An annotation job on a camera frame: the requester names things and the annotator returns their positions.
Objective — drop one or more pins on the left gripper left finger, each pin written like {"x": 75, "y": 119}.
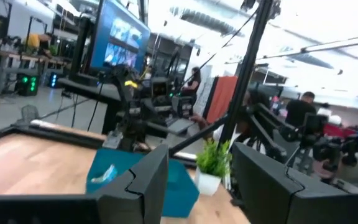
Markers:
{"x": 141, "y": 199}

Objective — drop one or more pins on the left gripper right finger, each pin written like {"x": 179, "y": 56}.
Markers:
{"x": 269, "y": 193}

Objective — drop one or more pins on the white silver granola bar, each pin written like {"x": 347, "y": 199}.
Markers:
{"x": 106, "y": 175}

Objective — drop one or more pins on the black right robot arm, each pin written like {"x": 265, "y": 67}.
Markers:
{"x": 132, "y": 118}

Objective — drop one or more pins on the teal plastic tray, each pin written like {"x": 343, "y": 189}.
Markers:
{"x": 179, "y": 193}

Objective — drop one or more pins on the person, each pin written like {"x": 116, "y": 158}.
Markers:
{"x": 300, "y": 109}
{"x": 328, "y": 113}
{"x": 239, "y": 138}
{"x": 193, "y": 82}

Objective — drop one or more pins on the green plant in white pot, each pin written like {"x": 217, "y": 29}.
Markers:
{"x": 211, "y": 161}

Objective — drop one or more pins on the orange partition panel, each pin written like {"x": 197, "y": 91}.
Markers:
{"x": 222, "y": 96}

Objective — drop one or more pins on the yellow tag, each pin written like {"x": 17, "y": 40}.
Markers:
{"x": 130, "y": 84}

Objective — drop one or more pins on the black desk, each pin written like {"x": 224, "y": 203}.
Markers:
{"x": 82, "y": 88}

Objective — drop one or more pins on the device with blue lights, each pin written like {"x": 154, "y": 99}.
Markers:
{"x": 53, "y": 80}

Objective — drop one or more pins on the large display monitor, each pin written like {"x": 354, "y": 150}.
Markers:
{"x": 120, "y": 40}

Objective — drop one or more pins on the computer with green lights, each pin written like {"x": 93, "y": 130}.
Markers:
{"x": 26, "y": 84}

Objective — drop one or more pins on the wooden workbench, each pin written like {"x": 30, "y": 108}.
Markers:
{"x": 26, "y": 57}

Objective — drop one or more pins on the silver ceiling duct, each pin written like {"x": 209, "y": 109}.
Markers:
{"x": 207, "y": 23}

